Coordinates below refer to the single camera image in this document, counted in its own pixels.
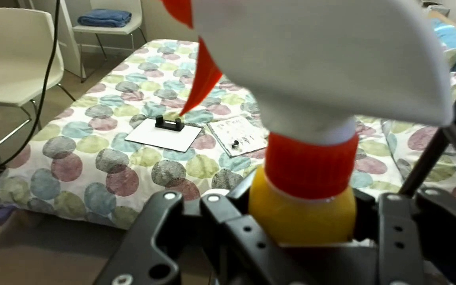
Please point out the white clipboard with black clip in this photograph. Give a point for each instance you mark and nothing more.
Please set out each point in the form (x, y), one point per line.
(164, 134)

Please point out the blue folded cushion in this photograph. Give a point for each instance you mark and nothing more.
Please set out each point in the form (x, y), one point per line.
(104, 17)

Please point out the black metal shoe rack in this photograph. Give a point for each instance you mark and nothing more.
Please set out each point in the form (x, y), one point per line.
(443, 136)

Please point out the white plastic chair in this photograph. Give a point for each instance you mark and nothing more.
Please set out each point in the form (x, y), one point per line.
(15, 57)

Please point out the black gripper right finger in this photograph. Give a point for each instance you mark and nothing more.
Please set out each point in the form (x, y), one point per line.
(427, 242)

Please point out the white printed paper sheet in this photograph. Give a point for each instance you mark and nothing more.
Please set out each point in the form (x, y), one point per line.
(237, 136)

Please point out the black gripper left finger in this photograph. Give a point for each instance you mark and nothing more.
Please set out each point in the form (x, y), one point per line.
(148, 247)

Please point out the white chair with metal legs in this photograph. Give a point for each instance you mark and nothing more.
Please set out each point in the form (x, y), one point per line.
(106, 36)

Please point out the blue spray bottle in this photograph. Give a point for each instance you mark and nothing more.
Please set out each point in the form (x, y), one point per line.
(311, 120)

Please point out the bed with dotted cover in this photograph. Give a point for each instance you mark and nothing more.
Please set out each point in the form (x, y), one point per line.
(133, 158)

